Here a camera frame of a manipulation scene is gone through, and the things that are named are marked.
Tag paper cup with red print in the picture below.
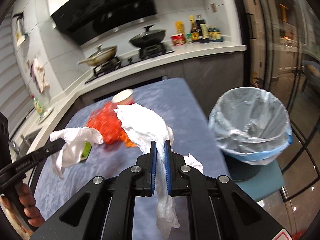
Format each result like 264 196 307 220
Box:
111 89 134 105

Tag small green-lid spice jar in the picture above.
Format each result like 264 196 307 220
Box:
186 33 193 43

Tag yellow seasoning packet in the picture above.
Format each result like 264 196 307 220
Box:
175 21 184 34

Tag dark soy sauce bottle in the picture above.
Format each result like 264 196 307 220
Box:
196 19 209 43

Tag wall shelf with items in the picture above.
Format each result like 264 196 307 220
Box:
12 12 28 47

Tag black wok with lid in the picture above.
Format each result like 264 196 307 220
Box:
129 24 166 48

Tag condiment jar set on tray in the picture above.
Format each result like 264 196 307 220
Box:
207 27 224 42

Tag brown sauce bottle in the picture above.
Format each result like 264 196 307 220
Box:
189 15 199 42

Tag red instant noodle cup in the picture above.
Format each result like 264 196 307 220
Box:
170 33 186 46

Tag beige frying pan with lid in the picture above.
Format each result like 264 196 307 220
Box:
77 45 117 67

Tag dark grey lower cabinets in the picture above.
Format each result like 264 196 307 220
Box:
33 51 250 146

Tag black range hood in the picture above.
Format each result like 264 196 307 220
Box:
52 0 156 46

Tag trash bin with clear liner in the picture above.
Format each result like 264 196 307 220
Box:
208 87 293 181

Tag black gas stove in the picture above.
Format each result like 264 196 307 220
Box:
85 43 174 84

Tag glass sliding door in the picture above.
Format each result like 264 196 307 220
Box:
243 0 319 135

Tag green dish soap bottle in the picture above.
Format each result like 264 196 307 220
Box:
33 97 45 116

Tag green small box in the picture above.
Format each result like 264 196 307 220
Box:
80 141 92 162

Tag teal stool under bin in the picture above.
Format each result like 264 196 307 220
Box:
234 160 285 202

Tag person's left hand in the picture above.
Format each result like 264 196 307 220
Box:
18 183 45 228

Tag white kitchen countertop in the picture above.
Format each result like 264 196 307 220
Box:
10 40 247 181

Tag white paper towel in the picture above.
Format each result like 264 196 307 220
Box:
114 103 204 239

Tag steel kitchen sink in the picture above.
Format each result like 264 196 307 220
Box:
9 128 41 157

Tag red plastic bag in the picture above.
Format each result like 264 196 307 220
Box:
86 101 126 145

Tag white plate on counter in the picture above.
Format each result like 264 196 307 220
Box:
37 107 54 124

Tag orange snack wrapper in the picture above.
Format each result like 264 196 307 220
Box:
123 134 137 147

